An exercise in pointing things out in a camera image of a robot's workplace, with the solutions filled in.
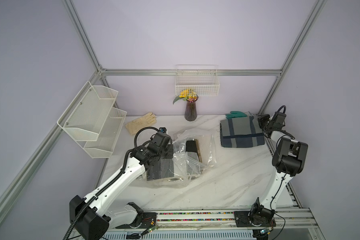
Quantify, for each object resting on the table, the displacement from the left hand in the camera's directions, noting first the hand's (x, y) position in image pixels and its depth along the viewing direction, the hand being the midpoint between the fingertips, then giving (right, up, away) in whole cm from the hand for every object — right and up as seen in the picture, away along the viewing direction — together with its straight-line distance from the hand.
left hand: (167, 151), depth 78 cm
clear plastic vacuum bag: (+10, -12, +5) cm, 16 cm away
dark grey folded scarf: (-2, -9, -1) cm, 9 cm away
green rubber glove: (+51, +24, +44) cm, 72 cm away
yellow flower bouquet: (+11, +35, +22) cm, 43 cm away
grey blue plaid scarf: (+50, +10, +25) cm, 57 cm away
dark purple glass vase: (+14, +25, +33) cm, 44 cm away
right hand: (+60, +20, +24) cm, 68 cm away
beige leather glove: (-20, +19, +40) cm, 49 cm away
